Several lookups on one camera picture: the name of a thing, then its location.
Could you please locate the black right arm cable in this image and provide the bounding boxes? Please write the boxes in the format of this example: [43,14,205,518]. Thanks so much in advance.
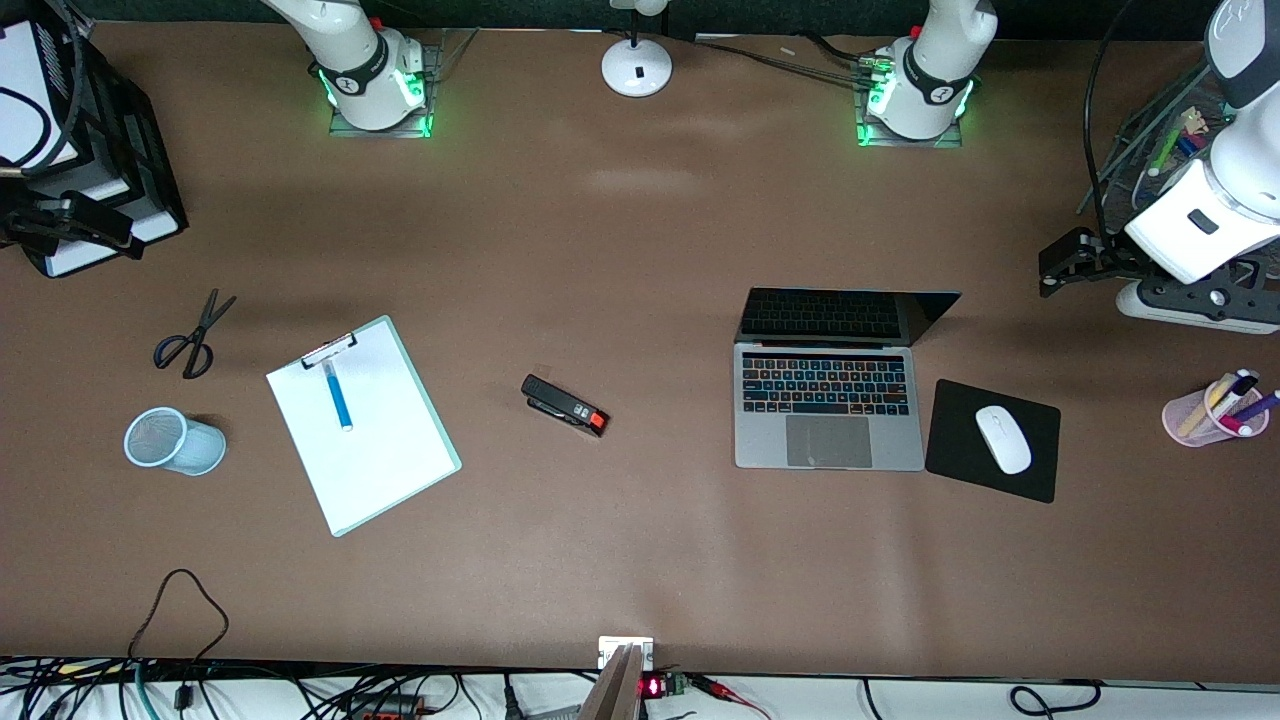
[0,0,86,171]

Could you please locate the white marker black cap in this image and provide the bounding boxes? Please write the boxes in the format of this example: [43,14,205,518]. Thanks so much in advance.
[1205,370,1261,421]

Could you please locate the silver laptop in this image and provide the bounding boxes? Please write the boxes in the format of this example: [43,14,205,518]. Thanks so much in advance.
[733,288,963,472]

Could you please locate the clear arm base plate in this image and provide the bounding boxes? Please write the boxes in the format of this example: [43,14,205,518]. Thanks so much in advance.
[855,60,966,149]
[328,28,479,139]

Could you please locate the green marker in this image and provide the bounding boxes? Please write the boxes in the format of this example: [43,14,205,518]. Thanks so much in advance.
[1148,120,1191,178]

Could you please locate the black desk cables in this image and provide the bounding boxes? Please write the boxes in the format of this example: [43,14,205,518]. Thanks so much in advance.
[690,35,886,83]

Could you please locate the yellow pencil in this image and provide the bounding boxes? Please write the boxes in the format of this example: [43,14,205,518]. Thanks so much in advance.
[1178,378,1233,438]

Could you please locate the black mouse pad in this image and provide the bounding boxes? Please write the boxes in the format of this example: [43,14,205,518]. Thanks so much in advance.
[924,378,1062,505]

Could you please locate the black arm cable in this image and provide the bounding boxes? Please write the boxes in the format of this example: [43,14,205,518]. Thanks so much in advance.
[0,0,86,171]
[1084,0,1141,241]

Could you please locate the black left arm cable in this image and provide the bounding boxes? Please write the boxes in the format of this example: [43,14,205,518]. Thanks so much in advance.
[1084,0,1141,241]

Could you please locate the white round stand base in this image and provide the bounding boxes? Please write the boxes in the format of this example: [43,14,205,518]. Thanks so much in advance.
[601,0,673,98]

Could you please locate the black stacked letter tray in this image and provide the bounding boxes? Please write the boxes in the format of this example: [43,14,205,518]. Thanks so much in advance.
[0,15,191,281]

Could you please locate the white paper sheet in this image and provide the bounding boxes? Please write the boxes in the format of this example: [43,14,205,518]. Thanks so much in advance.
[268,322,456,533]

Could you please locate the white mounting bracket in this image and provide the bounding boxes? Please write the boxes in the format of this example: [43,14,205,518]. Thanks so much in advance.
[598,636,655,669]

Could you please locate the pink mesh pen cup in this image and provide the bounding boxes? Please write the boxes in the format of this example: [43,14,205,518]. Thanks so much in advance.
[1162,375,1271,448]

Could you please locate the white computer mouse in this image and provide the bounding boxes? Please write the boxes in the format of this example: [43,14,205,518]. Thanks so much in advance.
[975,404,1033,476]

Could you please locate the blue marker white cap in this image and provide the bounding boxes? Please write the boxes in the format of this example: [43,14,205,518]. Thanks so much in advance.
[322,362,354,433]

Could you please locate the black cable bundle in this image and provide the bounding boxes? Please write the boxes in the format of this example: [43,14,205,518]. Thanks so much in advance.
[0,655,471,720]

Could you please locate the aluminium profile post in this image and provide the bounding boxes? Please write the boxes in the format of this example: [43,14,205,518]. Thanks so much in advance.
[578,645,644,720]

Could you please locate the black looped table cable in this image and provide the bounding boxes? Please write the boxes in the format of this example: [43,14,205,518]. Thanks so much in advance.
[128,568,230,666]

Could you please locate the black scissors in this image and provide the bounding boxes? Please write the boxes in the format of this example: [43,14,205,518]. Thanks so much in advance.
[153,289,238,380]

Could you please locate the grey hub orange ports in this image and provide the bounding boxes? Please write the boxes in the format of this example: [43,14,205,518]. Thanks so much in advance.
[345,695,441,720]

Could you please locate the red wire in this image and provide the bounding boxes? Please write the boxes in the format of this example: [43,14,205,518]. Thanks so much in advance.
[690,675,773,720]

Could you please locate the light blue mesh cup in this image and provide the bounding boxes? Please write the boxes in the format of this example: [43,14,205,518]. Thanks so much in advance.
[124,407,228,477]

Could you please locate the black stapler red tip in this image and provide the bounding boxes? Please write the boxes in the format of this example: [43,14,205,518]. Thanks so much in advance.
[520,374,611,439]

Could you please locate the white paper stack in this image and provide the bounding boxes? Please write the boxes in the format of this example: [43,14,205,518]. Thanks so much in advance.
[45,170,183,277]
[0,20,81,169]

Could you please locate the black wire mesh tray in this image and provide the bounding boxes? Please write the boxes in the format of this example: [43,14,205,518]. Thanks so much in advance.
[1100,60,1241,216]

